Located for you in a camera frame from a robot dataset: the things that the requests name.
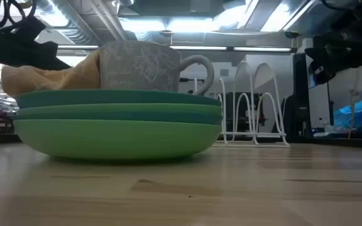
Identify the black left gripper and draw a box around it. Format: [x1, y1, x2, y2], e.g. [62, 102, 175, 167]
[0, 31, 72, 71]

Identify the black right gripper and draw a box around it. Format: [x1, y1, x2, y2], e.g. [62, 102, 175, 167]
[305, 31, 362, 85]

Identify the yellow checked dish cloth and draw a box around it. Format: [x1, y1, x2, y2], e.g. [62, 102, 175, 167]
[1, 50, 102, 98]

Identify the dark teal plate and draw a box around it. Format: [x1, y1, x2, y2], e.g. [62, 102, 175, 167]
[16, 89, 222, 110]
[14, 111, 223, 126]

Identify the grey floral ceramic mug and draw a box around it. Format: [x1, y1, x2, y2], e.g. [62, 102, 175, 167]
[99, 40, 216, 96]

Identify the white wire dish rack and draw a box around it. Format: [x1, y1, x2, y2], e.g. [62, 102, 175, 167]
[193, 61, 291, 148]

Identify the blue tarp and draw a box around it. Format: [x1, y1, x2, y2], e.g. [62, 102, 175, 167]
[334, 97, 362, 129]

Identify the black upright panel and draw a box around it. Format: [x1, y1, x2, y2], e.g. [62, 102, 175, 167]
[292, 52, 314, 142]

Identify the long ceiling light bar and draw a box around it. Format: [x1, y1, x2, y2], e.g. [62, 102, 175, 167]
[57, 45, 295, 53]

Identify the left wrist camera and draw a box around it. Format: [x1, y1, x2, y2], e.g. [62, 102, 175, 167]
[17, 15, 47, 41]

